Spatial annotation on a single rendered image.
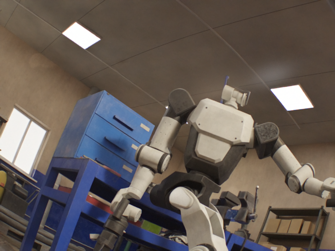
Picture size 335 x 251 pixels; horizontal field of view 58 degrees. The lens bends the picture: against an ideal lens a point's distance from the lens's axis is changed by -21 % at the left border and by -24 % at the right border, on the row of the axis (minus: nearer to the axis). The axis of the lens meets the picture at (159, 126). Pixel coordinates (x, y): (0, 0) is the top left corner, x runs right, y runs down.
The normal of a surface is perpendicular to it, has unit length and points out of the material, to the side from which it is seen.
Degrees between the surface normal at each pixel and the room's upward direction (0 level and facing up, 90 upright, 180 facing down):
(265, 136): 82
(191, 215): 112
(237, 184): 90
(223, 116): 94
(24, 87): 90
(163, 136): 94
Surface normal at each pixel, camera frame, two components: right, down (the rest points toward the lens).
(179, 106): -0.16, -0.37
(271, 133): -0.15, -0.56
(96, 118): 0.61, -0.07
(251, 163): -0.71, -0.50
